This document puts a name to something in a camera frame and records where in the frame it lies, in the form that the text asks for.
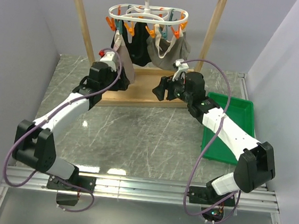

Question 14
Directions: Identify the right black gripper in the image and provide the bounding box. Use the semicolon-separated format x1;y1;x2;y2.
151;69;195;105

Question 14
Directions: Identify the pink beige underwear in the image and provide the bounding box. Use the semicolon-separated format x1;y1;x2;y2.
111;30;136;84

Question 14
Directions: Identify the white plastic clip hanger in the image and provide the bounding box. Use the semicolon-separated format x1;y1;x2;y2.
106;0;189;39

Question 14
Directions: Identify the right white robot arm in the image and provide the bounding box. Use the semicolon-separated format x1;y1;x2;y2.
152;72;276;204

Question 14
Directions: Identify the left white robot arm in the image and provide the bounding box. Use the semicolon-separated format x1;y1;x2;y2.
8;61;130;190

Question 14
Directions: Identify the grey underwear white trim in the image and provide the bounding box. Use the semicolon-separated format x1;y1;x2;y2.
146;27;191;70

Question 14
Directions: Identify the black underwear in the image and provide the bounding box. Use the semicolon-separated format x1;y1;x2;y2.
120;20;151;67

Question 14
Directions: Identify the green plastic bin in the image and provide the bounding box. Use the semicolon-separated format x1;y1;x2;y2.
201;92;255;166

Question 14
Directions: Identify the wooden hanging rack frame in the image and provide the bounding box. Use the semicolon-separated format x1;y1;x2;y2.
74;0;227;108

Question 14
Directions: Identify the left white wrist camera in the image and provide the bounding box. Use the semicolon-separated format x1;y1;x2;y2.
99;50;117;72

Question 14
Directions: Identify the aluminium rail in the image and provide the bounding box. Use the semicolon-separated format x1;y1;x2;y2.
7;166;280;214

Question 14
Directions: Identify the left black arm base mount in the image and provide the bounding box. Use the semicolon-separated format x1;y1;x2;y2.
46;175;96;193

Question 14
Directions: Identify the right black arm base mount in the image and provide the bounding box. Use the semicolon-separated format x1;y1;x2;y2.
183;185;235;207

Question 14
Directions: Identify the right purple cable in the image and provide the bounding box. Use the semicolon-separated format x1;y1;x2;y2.
167;57;255;222

